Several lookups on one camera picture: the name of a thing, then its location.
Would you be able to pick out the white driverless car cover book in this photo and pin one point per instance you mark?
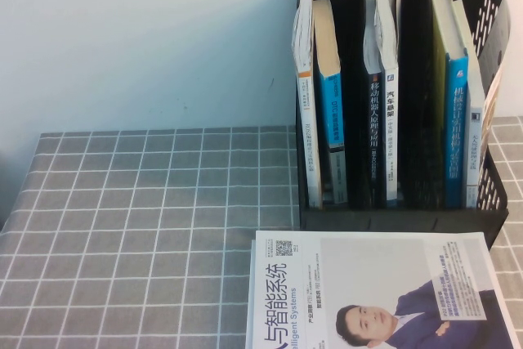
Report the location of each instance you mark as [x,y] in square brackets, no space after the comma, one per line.
[475,144]

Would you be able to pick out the white spine book orange band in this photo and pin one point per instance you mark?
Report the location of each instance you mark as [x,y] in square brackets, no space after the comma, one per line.
[306,128]

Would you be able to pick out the light blue spine paperback book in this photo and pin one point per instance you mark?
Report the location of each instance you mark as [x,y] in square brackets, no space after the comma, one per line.
[336,120]

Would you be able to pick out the black spine robotics book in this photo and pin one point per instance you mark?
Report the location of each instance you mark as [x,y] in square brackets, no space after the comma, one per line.
[375,128]

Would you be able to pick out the white and navy spine book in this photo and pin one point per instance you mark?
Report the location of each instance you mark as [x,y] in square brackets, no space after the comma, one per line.
[391,128]

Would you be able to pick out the black mesh plastic book stand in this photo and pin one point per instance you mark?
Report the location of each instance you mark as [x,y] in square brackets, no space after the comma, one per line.
[408,222]

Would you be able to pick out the large blue spine green book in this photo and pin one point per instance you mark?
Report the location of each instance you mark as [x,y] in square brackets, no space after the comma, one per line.
[457,128]

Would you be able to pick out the grey white checked tablecloth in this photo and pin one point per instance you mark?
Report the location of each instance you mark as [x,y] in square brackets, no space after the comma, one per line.
[143,222]

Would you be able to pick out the white intelligent systems magazine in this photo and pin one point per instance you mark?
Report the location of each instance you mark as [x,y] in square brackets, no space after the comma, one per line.
[367,267]

